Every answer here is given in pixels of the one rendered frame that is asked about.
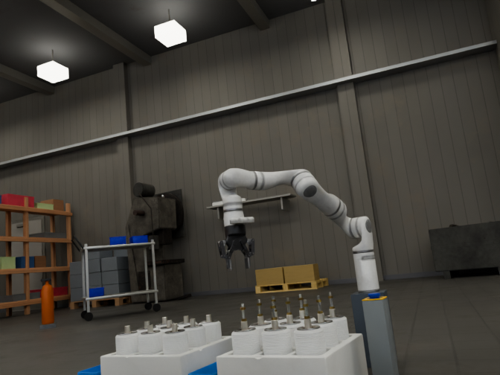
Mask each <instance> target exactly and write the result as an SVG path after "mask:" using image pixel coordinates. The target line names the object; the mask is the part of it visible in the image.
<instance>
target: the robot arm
mask: <svg viewBox="0 0 500 375"><path fill-rule="evenodd" d="M278 185H289V186H292V188H293V189H294V190H295V192H296V193H297V194H298V195H299V196H300V197H301V198H302V199H305V200H306V201H308V202H310V203H311V204H313V205H314V206H316V207H317V209H319V210H320V212H322V213H323V215H325V216H326V217H328V218H329V219H331V220H332V221H333V222H334V223H335V224H337V226H339V227H340V228H341V229H342V230H343V232H344V233H346V235H347V236H349V237H351V238H360V237H361V238H362V241H361V242H360V243H359V244H358V245H357V246H354V247H353V248H352V251H353V260H354V266H355V272H356V282H357V287H358V293H371V292H379V281H378V276H377V271H376V261H375V257H374V241H373V233H372V226H371V221H370V220H369V218H368V217H356V218H349V217H347V208H346V205H345V204H344V203H343V201H341V200H340V199H339V198H338V197H337V196H335V195H333V194H330V193H327V192H326V191H325V190H324V189H323V188H322V187H321V185H320V184H319V183H318V182H317V180H316V179H315V178H314V176H313V175H312V174H311V173H310V172H309V171H308V170H304V169H299V170H286V171H278V172H258V171H247V170H243V169H239V168H231V169H228V170H226V171H225V172H223V173H221V174H220V176H219V178H218V187H219V192H220V195H221V197H222V204H223V213H224V217H223V219H224V228H225V240H224V241H219V242H217V245H218V249H219V255H220V258H223V259H225V262H226V268H227V269H228V271H231V270H232V263H231V256H232V253H233V252H234V251H236V250H238V251H239V250H240V251H241V252H242V253H243V255H244V257H245V266H246V269H250V266H251V261H250V257H251V256H252V255H254V238H252V239H247V237H246V226H245V224H246V223H253V222H254V217H244V214H243V204H242V199H241V197H240V196H238V195H237V190H236V188H238V187H242V188H246V189H248V190H268V189H271V188H273V187H275V186H278ZM246 243H248V245H249V250H248V249H247V247H246ZM225 244H226V245H227V246H228V248H227V251H226V254H225V248H224V246H225Z"/></svg>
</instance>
